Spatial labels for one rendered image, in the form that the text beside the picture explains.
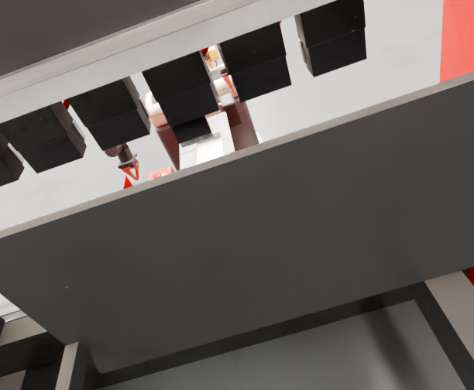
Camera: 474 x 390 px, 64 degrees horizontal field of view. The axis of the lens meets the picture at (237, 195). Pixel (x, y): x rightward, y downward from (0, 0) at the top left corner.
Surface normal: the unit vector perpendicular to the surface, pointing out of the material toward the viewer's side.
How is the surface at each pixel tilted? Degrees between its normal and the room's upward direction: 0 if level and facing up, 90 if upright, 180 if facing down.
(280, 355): 0
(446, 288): 0
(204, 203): 90
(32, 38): 90
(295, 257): 90
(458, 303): 0
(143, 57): 90
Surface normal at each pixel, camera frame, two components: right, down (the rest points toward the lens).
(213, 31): 0.13, 0.63
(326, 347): -0.29, -0.71
